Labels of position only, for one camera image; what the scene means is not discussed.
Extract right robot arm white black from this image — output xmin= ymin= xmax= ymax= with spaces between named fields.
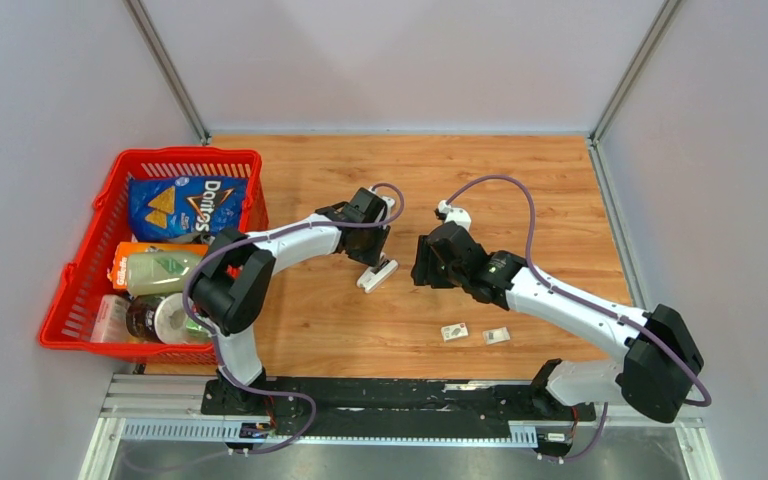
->
xmin=411 ymin=222 xmax=704 ymax=423

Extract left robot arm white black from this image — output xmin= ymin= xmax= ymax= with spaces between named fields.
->
xmin=182 ymin=186 xmax=404 ymax=415

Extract white staple box red label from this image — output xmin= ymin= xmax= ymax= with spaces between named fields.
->
xmin=441 ymin=323 xmax=469 ymax=342

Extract small clear staple box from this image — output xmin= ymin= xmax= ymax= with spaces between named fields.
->
xmin=482 ymin=327 xmax=511 ymax=345

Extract blue Doritos chip bag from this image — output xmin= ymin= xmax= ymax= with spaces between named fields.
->
xmin=127 ymin=176 xmax=248 ymax=242

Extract dark jar with white lid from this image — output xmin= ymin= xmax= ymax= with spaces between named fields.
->
xmin=125 ymin=293 xmax=210 ymax=345

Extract pale green lotion bottle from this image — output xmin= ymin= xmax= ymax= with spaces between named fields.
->
xmin=125 ymin=251 xmax=202 ymax=297

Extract orange Gillette package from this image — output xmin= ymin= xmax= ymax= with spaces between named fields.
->
xmin=109 ymin=242 xmax=208 ymax=297

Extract clear pink plastic package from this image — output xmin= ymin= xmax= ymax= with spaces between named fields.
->
xmin=90 ymin=294 xmax=131 ymax=343

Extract red plastic shopping basket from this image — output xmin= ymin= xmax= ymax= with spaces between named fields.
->
xmin=38 ymin=146 xmax=269 ymax=365

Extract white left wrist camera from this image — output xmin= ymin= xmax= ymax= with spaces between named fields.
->
xmin=370 ymin=188 xmax=397 ymax=223

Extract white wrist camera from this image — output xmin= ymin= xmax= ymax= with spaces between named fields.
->
xmin=435 ymin=200 xmax=472 ymax=231
xmin=370 ymin=188 xmax=397 ymax=223

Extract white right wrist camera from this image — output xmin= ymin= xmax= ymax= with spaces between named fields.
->
xmin=435 ymin=200 xmax=472 ymax=231

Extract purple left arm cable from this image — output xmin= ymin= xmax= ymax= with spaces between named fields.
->
xmin=181 ymin=182 xmax=406 ymax=456

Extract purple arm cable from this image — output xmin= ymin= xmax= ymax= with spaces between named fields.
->
xmin=181 ymin=182 xmax=406 ymax=456
xmin=443 ymin=174 xmax=713 ymax=462

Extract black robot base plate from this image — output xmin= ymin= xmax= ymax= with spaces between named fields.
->
xmin=200 ymin=376 xmax=597 ymax=439

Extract aluminium frame rail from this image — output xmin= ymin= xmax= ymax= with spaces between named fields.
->
xmin=77 ymin=372 xmax=723 ymax=480

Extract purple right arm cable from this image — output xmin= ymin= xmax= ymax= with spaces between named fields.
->
xmin=443 ymin=174 xmax=713 ymax=462

